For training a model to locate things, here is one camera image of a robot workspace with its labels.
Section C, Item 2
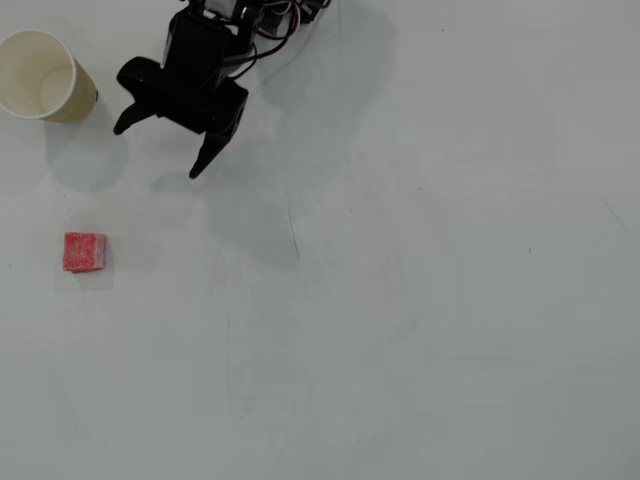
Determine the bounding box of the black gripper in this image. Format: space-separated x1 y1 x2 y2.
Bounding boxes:
113 9 257 180

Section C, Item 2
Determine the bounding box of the red foam cube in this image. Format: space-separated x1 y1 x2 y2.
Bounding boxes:
62 231 109 275

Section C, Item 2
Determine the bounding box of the beige paper cup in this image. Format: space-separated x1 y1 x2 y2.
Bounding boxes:
0 28 99 125

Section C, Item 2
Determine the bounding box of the red and black servo cable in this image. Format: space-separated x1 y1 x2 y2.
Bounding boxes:
227 0 304 80

